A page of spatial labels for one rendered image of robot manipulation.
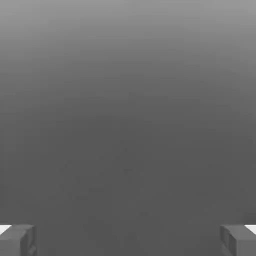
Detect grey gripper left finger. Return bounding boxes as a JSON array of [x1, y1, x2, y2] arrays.
[[0, 223, 38, 256]]

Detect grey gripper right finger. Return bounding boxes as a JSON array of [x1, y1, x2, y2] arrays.
[[219, 224, 256, 256]]

